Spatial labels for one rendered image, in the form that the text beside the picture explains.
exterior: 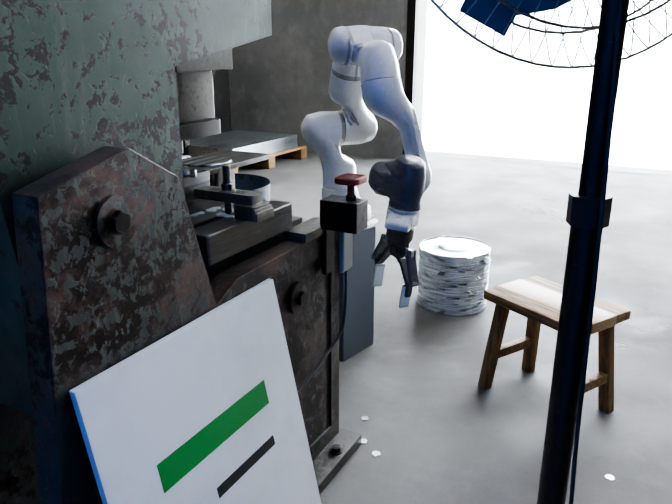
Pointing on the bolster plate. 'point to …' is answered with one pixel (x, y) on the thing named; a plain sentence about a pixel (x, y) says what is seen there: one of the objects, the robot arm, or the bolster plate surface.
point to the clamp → (254, 205)
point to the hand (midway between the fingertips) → (390, 292)
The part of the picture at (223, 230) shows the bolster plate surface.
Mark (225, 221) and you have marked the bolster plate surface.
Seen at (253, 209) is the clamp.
